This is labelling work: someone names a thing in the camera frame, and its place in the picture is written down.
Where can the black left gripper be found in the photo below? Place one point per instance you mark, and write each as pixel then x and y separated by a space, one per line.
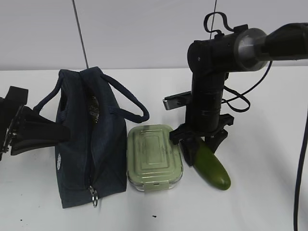
pixel 35 131

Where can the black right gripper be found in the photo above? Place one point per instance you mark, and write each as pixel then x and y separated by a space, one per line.
pixel 190 146

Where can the green cucumber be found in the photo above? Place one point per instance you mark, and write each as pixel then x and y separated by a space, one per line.
pixel 210 168

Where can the green lid lunch box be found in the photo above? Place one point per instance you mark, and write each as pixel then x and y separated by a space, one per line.
pixel 154 162

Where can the dark blue lunch bag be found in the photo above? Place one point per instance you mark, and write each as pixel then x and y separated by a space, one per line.
pixel 92 164

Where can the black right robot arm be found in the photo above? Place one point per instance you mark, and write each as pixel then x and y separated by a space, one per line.
pixel 210 61

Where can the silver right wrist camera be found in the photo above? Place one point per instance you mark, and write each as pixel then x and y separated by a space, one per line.
pixel 177 100

